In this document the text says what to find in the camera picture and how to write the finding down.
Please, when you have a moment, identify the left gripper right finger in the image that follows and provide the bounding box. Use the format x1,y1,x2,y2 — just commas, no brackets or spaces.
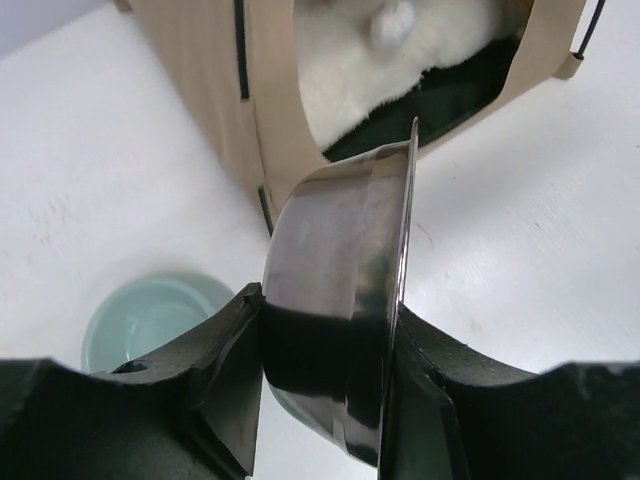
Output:
379,308,639,479

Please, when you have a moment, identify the stainless steel bowl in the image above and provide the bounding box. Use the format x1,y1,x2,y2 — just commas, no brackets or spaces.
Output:
261,131,419,466

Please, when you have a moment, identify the white fluffy cushion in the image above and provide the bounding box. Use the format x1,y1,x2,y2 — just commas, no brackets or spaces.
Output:
294,0,518,149

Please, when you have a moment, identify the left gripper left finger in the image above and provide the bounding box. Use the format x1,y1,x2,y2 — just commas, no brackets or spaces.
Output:
1,283,262,479

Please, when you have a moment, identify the green double pet bowl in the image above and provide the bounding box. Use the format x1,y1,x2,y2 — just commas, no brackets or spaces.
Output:
81,271,234,373

